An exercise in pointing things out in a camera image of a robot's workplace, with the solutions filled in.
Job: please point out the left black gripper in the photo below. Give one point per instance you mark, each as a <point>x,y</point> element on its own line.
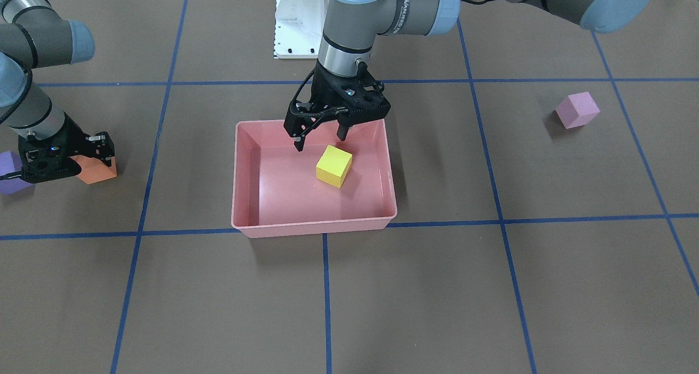
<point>320,93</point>

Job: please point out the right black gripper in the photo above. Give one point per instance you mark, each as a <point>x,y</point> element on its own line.
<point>78,143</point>

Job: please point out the orange foam block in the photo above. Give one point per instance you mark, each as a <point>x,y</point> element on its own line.
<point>93,170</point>

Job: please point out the yellow foam block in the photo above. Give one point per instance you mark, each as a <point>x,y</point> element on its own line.
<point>333,166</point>

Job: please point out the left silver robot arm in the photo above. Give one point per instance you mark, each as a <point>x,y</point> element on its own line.
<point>352,26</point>

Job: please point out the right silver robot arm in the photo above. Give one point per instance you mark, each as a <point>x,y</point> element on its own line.
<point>35,36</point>

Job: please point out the pink plastic bin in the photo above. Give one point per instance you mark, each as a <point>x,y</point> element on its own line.
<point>276,192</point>

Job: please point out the purple foam block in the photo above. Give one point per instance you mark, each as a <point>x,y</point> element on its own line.
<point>11,163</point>

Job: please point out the pink foam block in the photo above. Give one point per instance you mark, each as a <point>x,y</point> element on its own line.
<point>577,110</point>

